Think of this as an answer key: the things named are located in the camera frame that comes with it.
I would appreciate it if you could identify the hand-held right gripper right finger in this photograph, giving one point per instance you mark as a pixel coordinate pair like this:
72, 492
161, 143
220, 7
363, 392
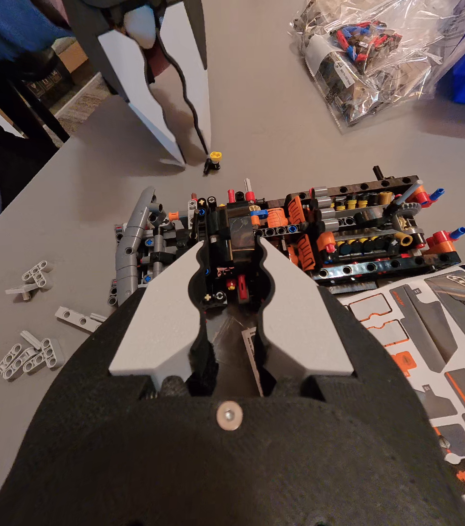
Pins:
306, 328

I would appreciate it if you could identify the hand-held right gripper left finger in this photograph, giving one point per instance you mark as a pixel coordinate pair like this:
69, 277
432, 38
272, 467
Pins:
154, 328

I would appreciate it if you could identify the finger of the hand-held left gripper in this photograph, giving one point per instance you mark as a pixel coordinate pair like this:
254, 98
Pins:
193, 74
127, 65

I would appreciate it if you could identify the small yellow and black lego piece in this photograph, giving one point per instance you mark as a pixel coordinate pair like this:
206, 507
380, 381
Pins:
215, 156

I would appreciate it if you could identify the grey and black lego subassembly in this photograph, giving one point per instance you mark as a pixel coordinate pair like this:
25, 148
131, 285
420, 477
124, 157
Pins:
133, 238

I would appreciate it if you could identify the black and orange lego chassis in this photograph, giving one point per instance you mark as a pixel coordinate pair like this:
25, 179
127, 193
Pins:
359, 230

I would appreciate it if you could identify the person's left forearm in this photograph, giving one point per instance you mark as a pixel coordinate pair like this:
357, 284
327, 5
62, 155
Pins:
10, 24

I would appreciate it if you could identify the light grey lego beam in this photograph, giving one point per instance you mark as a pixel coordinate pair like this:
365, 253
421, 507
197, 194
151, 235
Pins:
74, 317

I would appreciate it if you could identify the pile of light grey lego liftarms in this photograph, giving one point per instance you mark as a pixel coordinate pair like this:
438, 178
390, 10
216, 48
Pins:
31, 355

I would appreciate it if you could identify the light grey L-shaped lego liftarm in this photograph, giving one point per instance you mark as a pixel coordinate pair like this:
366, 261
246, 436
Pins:
39, 274

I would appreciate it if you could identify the lego sticker sheet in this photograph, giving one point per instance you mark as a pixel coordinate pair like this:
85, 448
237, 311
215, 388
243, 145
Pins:
442, 328

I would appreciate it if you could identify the light grey flat lego connector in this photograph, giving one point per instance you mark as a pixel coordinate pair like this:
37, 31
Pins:
20, 290

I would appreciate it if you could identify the clear bag of lego parts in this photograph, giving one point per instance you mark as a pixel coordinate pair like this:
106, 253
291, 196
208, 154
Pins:
380, 61

